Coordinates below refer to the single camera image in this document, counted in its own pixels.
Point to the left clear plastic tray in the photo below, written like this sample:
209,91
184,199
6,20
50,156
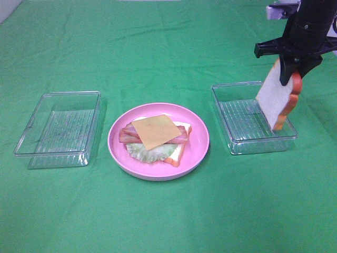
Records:
61,131

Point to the bread slice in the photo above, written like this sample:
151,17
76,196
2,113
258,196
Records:
277,101
175,158

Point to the bacon strip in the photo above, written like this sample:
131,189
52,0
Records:
131,130
124,137

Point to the green tablecloth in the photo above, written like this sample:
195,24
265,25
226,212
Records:
143,52

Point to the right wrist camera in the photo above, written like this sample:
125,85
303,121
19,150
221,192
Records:
281,10

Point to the green lettuce leaf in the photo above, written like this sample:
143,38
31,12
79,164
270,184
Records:
159,153

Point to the pink round plate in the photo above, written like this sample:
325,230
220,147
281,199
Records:
194,151

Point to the yellow cheese slice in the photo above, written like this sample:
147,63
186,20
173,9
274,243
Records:
156,130

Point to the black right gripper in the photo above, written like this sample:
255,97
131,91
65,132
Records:
297,54

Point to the right clear plastic tray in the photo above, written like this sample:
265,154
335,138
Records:
244,126

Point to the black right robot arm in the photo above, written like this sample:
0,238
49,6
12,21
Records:
313,18

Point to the clear plastic tray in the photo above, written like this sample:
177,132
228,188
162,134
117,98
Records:
244,126
61,131

